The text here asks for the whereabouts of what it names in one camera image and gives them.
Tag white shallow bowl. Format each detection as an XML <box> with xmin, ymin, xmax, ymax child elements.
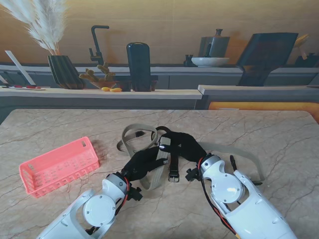
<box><xmin>191</xmin><ymin>57</ymin><xmax>230</xmax><ymax>68</ymax></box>

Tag left arm red black cables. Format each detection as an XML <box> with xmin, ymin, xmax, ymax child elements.
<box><xmin>86</xmin><ymin>175</ymin><xmax>130</xmax><ymax>239</ymax></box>

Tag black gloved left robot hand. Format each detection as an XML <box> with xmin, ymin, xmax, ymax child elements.
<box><xmin>121</xmin><ymin>146</ymin><xmax>168</xmax><ymax>184</ymax></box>

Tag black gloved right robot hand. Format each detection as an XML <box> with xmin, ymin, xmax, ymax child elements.
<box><xmin>159</xmin><ymin>131</ymin><xmax>207</xmax><ymax>166</ymax></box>

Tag long beige woven belt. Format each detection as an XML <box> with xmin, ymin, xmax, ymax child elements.
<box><xmin>199</xmin><ymin>141</ymin><xmax>265</xmax><ymax>186</ymax></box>

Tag arm red black cables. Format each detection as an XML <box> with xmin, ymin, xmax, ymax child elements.
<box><xmin>86</xmin><ymin>175</ymin><xmax>130</xmax><ymax>239</ymax></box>
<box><xmin>198</xmin><ymin>159</ymin><xmax>237</xmax><ymax>236</ymax></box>

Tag plate with red slices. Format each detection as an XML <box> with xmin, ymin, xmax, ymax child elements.
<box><xmin>0</xmin><ymin>85</ymin><xmax>47</xmax><ymax>91</ymax></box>

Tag dark box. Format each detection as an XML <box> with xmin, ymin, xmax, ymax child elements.
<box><xmin>295</xmin><ymin>52</ymin><xmax>319</xmax><ymax>68</ymax></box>

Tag right arm red black cables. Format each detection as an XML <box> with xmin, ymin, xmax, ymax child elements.
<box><xmin>198</xmin><ymin>159</ymin><xmax>237</xmax><ymax>236</ymax></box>

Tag grey back cabinet counter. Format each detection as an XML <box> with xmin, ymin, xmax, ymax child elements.
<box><xmin>0</xmin><ymin>63</ymin><xmax>319</xmax><ymax>90</ymax></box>

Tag black kitchen faucet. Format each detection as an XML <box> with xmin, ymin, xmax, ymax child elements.
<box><xmin>89</xmin><ymin>25</ymin><xmax>110</xmax><ymax>66</ymax></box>

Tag dark slanted board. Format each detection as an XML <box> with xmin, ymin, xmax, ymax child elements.
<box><xmin>235</xmin><ymin>32</ymin><xmax>299</xmax><ymax>87</ymax></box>

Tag white leaning slat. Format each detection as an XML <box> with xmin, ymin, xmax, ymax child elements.
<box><xmin>4</xmin><ymin>50</ymin><xmax>37</xmax><ymax>86</ymax></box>

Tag yellow wooden utensil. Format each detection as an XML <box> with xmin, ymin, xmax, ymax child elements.
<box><xmin>294</xmin><ymin>33</ymin><xmax>311</xmax><ymax>60</ymax></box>

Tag white pampas grass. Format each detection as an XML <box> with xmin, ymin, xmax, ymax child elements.
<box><xmin>0</xmin><ymin>0</ymin><xmax>68</xmax><ymax>56</ymax></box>

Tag grey jug with lid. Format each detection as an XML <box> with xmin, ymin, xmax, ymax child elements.
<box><xmin>198</xmin><ymin>28</ymin><xmax>231</xmax><ymax>58</ymax></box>

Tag cactus plant in bowl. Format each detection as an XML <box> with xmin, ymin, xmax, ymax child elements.
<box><xmin>79</xmin><ymin>61</ymin><xmax>117</xmax><ymax>89</ymax></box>

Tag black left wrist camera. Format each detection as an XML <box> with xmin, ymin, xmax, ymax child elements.
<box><xmin>127</xmin><ymin>186</ymin><xmax>144</xmax><ymax>202</ymax></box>

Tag pink plastic storage basket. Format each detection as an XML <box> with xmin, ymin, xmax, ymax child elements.
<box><xmin>18</xmin><ymin>136</ymin><xmax>100</xmax><ymax>199</ymax></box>

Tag dark ribbed vase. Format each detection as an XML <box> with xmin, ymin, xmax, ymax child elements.
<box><xmin>47</xmin><ymin>55</ymin><xmax>85</xmax><ymax>90</ymax></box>

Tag black leather belt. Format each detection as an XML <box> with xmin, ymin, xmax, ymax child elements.
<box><xmin>156</xmin><ymin>125</ymin><xmax>180</xmax><ymax>182</ymax></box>

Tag grey counter with orange light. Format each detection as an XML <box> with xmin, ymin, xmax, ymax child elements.
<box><xmin>197</xmin><ymin>84</ymin><xmax>319</xmax><ymax>111</ymax></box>

